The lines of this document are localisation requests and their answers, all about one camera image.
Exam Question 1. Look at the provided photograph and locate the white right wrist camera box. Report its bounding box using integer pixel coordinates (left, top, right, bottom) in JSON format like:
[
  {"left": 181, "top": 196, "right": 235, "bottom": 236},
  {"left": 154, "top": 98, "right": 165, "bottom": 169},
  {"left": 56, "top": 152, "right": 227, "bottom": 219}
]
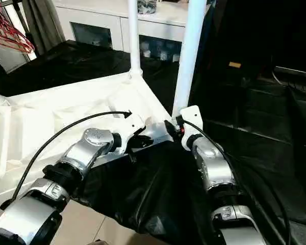
[{"left": 179, "top": 105, "right": 205, "bottom": 152}]

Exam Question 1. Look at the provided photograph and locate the white cabinet with glass doors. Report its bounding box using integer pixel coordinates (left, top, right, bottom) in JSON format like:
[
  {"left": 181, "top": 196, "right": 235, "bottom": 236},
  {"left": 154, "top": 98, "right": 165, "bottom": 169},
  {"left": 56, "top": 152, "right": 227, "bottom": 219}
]
[{"left": 54, "top": 0, "right": 211, "bottom": 61}]

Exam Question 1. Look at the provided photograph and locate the black plastic mat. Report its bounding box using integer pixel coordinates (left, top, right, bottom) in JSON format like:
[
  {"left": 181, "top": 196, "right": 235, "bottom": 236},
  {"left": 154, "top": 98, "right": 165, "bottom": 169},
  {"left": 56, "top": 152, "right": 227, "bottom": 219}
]
[{"left": 0, "top": 40, "right": 306, "bottom": 245}]

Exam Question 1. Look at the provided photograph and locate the grey curtain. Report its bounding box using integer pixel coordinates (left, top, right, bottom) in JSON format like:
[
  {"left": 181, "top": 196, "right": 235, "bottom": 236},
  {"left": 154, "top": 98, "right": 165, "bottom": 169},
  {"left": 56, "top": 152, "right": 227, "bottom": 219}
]
[{"left": 21, "top": 0, "right": 67, "bottom": 53}]

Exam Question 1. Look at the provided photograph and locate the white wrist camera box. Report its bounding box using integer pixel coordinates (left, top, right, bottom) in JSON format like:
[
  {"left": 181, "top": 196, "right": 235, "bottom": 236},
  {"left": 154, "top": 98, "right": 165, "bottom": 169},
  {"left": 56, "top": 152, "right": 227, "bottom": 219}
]
[
  {"left": 112, "top": 113, "right": 146, "bottom": 155},
  {"left": 179, "top": 105, "right": 205, "bottom": 152}
]

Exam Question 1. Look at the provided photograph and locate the black horizontal rail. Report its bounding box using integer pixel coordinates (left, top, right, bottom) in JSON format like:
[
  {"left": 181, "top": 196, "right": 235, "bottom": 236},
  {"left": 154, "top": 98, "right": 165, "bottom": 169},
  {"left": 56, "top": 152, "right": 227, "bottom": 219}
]
[{"left": 273, "top": 66, "right": 306, "bottom": 79}]

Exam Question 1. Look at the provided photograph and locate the white plastic table top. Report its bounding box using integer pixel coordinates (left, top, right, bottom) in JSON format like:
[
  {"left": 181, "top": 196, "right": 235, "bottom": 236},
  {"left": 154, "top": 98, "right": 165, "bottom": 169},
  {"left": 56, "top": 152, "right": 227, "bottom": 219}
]
[{"left": 0, "top": 71, "right": 177, "bottom": 215}]

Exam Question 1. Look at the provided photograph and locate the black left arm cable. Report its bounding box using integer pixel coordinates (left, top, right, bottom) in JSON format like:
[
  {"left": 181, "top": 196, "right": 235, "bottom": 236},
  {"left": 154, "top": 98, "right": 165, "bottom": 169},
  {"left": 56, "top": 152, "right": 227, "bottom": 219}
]
[{"left": 10, "top": 110, "right": 133, "bottom": 205}]

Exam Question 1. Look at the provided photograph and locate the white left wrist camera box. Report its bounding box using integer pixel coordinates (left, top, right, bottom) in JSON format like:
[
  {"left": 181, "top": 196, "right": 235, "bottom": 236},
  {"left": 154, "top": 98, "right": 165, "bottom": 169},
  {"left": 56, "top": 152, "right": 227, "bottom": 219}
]
[{"left": 112, "top": 113, "right": 146, "bottom": 155}]

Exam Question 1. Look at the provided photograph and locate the dark object on cabinet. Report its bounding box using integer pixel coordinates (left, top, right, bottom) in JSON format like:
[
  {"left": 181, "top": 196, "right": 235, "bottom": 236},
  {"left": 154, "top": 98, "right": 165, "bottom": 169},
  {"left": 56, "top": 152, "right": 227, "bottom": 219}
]
[{"left": 137, "top": 0, "right": 158, "bottom": 15}]

